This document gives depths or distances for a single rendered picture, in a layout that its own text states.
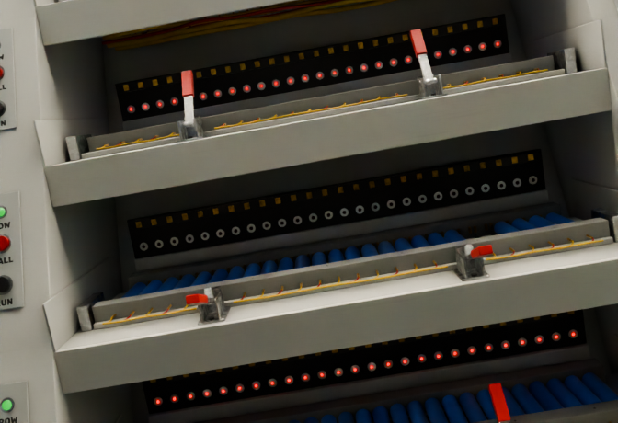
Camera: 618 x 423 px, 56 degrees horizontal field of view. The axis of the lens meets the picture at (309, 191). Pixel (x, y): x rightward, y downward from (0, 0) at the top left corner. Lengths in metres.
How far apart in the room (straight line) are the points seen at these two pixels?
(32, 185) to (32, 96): 0.10
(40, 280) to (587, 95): 0.60
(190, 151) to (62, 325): 0.22
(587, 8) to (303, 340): 0.46
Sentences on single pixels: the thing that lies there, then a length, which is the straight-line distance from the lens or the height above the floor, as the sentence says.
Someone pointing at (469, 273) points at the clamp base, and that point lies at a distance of 0.62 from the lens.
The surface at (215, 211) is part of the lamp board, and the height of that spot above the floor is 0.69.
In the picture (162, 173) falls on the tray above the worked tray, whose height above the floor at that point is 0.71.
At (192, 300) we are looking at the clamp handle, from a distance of 0.55.
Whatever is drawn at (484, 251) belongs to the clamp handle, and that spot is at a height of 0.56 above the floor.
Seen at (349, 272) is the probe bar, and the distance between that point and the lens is 0.63.
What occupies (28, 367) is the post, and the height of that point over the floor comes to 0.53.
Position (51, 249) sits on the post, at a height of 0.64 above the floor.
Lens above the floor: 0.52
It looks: 14 degrees up
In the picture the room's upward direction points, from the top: 9 degrees counter-clockwise
